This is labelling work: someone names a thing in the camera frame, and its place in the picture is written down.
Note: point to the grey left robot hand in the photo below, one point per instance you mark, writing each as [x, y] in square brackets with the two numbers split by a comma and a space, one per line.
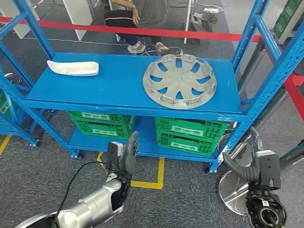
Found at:
[129, 157]

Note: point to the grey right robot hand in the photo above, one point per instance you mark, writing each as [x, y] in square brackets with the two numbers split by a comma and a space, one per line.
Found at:
[244, 173]

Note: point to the grey plastic wheel hubcap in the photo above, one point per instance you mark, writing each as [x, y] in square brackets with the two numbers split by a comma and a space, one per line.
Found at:
[179, 82]

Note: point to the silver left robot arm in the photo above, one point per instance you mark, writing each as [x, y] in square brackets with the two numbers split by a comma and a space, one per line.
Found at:
[95, 204]

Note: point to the white plastic trim part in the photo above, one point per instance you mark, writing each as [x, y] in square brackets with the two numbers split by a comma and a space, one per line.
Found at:
[71, 68]

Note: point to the chrome stanchion base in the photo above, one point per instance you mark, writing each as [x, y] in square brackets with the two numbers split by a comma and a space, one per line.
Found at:
[230, 195]

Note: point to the yellow floor tape corner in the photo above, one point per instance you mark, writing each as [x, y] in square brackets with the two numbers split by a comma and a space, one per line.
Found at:
[160, 176]

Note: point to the green plastic crate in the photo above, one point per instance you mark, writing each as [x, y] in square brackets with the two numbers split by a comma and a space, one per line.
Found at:
[190, 135]
[102, 126]

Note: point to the seated person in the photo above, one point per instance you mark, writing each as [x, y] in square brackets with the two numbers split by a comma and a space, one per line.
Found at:
[152, 12]

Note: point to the white cabinet panel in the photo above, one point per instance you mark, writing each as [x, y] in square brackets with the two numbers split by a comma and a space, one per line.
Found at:
[75, 15]
[25, 30]

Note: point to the white desk leg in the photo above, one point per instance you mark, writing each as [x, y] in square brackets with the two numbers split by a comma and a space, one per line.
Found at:
[189, 19]

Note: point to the grey bag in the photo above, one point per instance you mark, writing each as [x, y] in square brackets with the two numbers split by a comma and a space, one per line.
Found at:
[199, 25]

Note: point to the stacked green plastic crates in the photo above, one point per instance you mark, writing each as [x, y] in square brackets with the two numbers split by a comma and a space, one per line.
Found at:
[4, 107]
[284, 15]

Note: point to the white power strip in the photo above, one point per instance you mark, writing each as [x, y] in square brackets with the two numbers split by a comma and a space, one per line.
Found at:
[210, 10]

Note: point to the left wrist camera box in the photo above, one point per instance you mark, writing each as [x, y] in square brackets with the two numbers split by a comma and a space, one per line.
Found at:
[112, 157]

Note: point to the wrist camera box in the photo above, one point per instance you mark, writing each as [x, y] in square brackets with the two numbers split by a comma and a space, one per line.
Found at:
[269, 170]
[112, 157]

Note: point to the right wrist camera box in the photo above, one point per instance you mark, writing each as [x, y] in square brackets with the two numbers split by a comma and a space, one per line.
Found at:
[269, 170]

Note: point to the steel barrier post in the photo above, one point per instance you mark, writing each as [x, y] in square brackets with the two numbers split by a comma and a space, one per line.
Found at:
[251, 66]

